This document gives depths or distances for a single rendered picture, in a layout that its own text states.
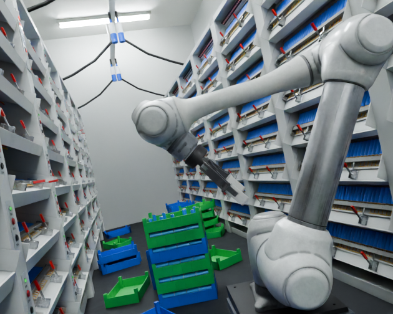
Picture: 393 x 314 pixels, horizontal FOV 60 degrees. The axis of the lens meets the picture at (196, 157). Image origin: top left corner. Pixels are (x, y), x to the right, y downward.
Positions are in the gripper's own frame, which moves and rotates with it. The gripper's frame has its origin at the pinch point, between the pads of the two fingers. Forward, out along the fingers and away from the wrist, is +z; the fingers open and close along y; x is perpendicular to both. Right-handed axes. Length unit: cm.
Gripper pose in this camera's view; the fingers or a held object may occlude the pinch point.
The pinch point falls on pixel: (241, 194)
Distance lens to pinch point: 106.7
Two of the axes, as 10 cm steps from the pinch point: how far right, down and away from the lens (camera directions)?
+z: 7.7, 6.4, 0.3
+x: 6.4, -7.6, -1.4
